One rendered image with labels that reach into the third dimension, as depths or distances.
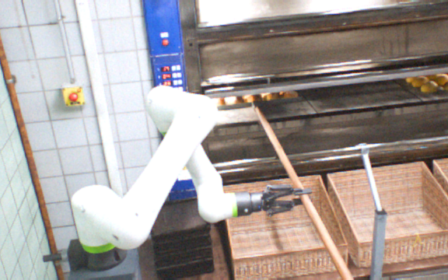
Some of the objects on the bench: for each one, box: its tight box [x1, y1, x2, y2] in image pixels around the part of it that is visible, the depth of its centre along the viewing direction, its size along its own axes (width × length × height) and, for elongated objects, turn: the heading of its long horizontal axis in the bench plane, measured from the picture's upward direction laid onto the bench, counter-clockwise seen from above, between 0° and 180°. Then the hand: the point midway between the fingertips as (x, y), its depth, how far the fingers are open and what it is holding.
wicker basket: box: [327, 162, 448, 268], centre depth 261 cm, size 49×56×28 cm
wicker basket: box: [222, 175, 348, 280], centre depth 256 cm, size 49×56×28 cm
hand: (302, 195), depth 190 cm, fingers closed on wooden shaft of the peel, 3 cm apart
